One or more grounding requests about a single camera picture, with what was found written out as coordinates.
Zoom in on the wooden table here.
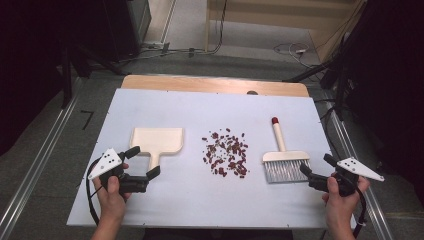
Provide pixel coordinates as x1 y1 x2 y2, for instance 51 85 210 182
120 74 310 98

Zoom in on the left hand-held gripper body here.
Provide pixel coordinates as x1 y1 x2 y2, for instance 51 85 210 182
87 147 150 195

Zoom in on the pile of red beans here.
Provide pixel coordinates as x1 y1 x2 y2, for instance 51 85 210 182
201 127 250 179

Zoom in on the dark curtain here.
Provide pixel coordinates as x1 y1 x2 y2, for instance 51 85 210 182
343 0 424 208
0 0 108 158

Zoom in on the grey floor cable bundle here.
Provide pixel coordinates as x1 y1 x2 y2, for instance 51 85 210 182
119 41 214 64

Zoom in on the black hanging cable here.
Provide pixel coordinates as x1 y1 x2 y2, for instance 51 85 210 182
213 0 229 54

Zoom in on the white board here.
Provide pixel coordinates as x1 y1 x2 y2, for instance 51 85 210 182
66 88 358 230

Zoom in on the person's left hand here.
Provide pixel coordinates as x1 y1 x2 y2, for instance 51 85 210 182
92 175 132 223

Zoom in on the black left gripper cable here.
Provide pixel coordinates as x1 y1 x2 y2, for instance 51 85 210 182
85 158 103 226

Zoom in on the person's right hand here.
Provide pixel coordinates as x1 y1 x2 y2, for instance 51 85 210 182
321 175 371 231

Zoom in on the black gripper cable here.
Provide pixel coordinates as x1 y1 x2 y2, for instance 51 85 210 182
85 158 103 226
352 186 368 239

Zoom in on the white floor cable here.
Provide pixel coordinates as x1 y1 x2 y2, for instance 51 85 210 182
273 41 321 69

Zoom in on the black metal stand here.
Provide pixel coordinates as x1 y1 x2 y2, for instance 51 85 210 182
59 43 131 109
283 33 354 121

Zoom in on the metal floor rail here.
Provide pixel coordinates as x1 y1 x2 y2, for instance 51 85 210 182
0 77 84 240
324 99 396 240

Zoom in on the black cabinet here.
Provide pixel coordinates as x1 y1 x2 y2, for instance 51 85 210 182
99 0 153 63

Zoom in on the cream hand brush red tip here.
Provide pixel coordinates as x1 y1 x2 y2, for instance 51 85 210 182
261 116 312 184

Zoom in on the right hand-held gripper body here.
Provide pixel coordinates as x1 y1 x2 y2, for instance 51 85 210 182
307 156 386 198

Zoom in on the cream plastic dustpan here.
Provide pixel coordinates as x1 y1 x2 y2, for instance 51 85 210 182
129 127 185 172

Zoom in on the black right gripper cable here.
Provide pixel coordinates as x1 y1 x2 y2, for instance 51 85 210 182
352 186 368 239

